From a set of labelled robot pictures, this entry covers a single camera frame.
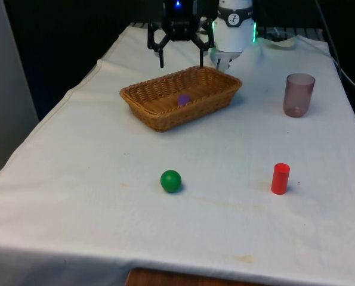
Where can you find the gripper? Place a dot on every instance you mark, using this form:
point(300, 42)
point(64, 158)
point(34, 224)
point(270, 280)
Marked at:
point(180, 21)

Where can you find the see-through pink cup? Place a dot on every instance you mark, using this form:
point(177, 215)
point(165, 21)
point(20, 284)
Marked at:
point(298, 95)

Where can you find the grey cabinet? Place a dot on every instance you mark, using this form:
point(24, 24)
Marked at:
point(7, 89)

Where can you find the green ball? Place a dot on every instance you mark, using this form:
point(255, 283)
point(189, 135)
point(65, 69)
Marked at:
point(171, 181)

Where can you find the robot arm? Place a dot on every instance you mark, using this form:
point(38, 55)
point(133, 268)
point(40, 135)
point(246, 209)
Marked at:
point(232, 35)

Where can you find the red cylinder block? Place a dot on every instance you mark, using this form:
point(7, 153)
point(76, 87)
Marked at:
point(280, 180)

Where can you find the brown wicker basket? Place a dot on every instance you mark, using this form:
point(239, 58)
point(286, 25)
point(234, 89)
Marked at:
point(165, 119)

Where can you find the purple triangular block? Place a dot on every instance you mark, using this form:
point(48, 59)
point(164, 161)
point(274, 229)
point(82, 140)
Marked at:
point(183, 99)

